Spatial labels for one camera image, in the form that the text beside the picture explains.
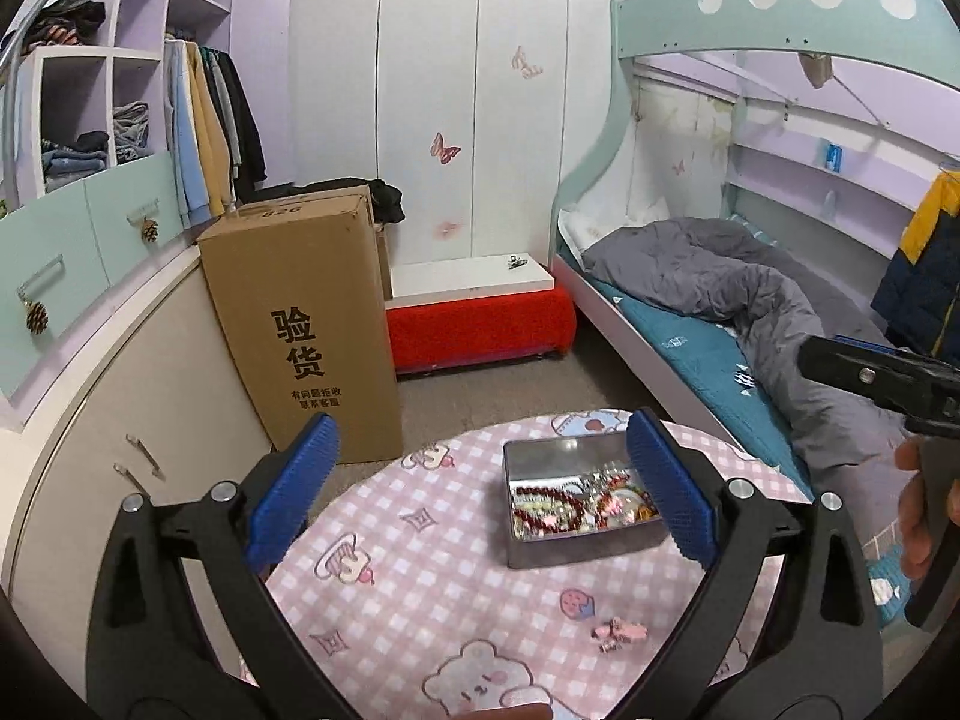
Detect light blue hanging garment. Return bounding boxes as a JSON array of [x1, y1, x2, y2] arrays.
[[163, 37, 212, 227]]

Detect white board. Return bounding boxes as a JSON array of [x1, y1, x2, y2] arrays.
[[389, 253, 557, 310]]

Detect black hanging garment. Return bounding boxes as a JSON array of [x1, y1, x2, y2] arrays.
[[217, 49, 269, 201]]

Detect folded grey clothes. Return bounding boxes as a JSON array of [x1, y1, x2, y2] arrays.
[[112, 101, 152, 165]]

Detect grey metal tin box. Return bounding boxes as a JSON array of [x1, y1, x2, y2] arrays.
[[502, 431, 668, 569]]

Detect dark clothes pile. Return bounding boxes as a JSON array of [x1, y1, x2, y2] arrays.
[[19, 0, 107, 54]]

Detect grey duvet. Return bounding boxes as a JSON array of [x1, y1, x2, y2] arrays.
[[581, 216, 925, 542]]

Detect white wardrobe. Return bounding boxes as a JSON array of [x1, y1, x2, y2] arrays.
[[289, 0, 655, 272]]

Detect purple wall shelf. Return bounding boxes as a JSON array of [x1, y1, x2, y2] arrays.
[[724, 120, 940, 261]]

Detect pink checked tablecloth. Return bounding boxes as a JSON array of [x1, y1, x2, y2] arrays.
[[240, 409, 815, 720]]

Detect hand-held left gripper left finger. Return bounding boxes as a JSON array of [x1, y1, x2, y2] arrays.
[[84, 412, 340, 720]]

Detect white pillow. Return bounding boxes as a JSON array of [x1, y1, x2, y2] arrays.
[[556, 199, 673, 257]]

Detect brown hanging object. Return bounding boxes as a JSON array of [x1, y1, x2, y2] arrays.
[[796, 51, 834, 88]]

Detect yellow hanging garment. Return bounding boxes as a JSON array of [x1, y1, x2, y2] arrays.
[[187, 41, 231, 216]]

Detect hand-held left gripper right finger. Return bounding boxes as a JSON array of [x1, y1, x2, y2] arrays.
[[625, 407, 883, 720]]

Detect yellow and navy jacket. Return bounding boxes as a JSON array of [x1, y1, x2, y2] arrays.
[[870, 169, 960, 359]]

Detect beige floor cabinet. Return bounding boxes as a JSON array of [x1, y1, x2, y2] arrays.
[[0, 240, 275, 617]]

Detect pink hair clip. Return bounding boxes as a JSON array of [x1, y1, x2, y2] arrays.
[[592, 618, 647, 650]]

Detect black cloth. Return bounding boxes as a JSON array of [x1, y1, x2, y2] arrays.
[[367, 180, 407, 227]]

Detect person's right hand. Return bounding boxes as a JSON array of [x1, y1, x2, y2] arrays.
[[894, 438, 937, 583]]

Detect dark red bead bracelet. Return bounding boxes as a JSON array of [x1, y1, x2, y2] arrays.
[[512, 486, 587, 535]]

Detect teal bed sheet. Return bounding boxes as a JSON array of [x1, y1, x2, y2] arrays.
[[583, 277, 913, 628]]

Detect red ottoman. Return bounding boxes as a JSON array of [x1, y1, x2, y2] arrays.
[[385, 285, 578, 377]]

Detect teal bunk bed frame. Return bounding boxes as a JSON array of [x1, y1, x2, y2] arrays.
[[551, 0, 960, 512]]

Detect folded blue jeans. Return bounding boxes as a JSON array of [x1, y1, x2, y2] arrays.
[[41, 131, 110, 193]]

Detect white pearl bracelet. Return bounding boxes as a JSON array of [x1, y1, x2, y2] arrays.
[[589, 481, 638, 523]]

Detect large cardboard box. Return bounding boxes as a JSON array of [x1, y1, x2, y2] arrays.
[[196, 184, 406, 467]]

